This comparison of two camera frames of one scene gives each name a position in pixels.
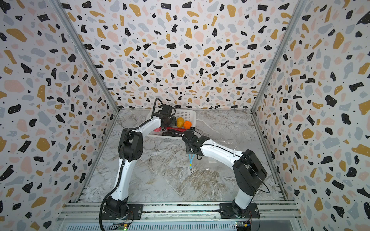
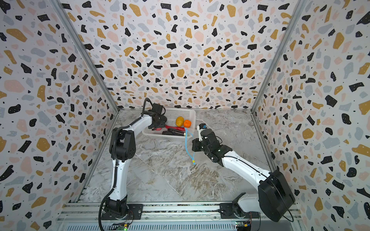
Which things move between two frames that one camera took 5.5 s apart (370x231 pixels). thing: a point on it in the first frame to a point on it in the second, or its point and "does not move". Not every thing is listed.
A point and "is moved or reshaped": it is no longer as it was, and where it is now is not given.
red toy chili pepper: (178, 129) does not move
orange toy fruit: (187, 124) does not move
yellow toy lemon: (180, 122) does not move
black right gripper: (191, 147) to (202, 137)
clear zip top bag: (202, 165) is moved or reshaped
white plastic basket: (187, 115) does not move
